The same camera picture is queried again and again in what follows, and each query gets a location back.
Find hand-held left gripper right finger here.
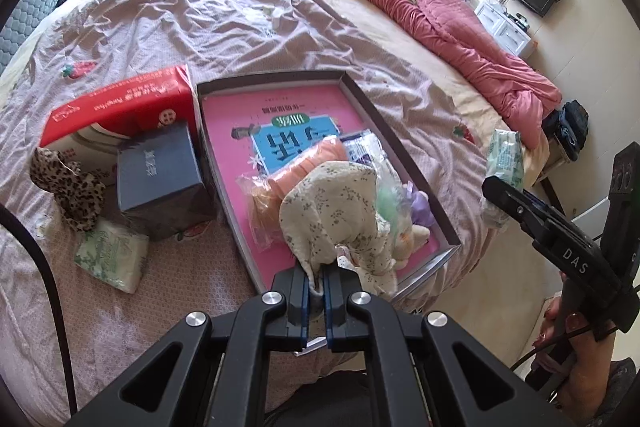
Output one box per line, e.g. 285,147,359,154
322,266,576,427

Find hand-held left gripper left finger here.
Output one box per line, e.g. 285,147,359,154
65,264,308,427

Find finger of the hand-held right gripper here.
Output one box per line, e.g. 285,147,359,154
482,176,571,253

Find green tissue pack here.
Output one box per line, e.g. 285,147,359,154
479,128,526,230
74,217,150,294

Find cream floral cloth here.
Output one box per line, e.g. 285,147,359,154
279,161,401,298

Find orange cloth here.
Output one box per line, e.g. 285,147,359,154
235,139,351,253

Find white purple wipes packet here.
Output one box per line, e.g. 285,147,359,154
340,130,401,192

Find grey tray with pink bottom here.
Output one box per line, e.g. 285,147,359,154
196,69,462,295

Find person's right forearm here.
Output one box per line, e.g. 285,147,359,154
585,357,640,427

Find person's right hand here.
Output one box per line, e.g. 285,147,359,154
530,272,621,413

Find dark blue bag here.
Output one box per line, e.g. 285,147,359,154
542,99,591,162

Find person's dark trousers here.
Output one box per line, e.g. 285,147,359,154
260,369,381,427

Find beige plush toy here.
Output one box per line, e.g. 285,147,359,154
375,182,433,273

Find white drawer cabinet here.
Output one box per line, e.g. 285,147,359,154
472,0,538,60

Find pink quilt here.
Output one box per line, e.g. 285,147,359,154
302,0,563,148

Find beige bed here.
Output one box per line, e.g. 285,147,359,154
0,0,551,427

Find dark blue box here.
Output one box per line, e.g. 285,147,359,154
116,122,217,243

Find leopard print scrunchie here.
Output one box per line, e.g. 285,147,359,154
30,147,106,233

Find red tissue box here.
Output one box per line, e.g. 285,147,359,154
39,64,201,188

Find mauve strawberry print bedsheet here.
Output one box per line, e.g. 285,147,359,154
0,0,501,427

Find blue-grey quilted headboard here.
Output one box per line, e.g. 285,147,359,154
0,0,88,78

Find black cable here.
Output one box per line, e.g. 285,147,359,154
0,204,78,413

